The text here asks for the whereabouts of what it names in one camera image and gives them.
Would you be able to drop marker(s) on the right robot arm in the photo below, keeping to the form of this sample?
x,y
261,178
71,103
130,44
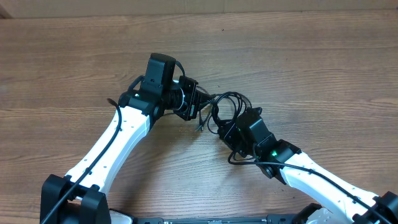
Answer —
x,y
337,201

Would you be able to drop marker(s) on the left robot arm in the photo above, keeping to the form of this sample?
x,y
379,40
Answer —
x,y
80,196

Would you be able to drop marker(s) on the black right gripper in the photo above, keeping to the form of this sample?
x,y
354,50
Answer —
x,y
227,134

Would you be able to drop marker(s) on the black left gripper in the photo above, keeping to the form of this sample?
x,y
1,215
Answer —
x,y
191,111

